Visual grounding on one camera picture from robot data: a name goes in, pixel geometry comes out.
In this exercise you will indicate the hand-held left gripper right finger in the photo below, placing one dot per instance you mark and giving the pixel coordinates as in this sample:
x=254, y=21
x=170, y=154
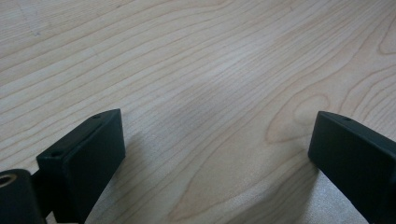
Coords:
x=358, y=161

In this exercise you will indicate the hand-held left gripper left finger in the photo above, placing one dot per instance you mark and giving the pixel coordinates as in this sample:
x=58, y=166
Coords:
x=84, y=165

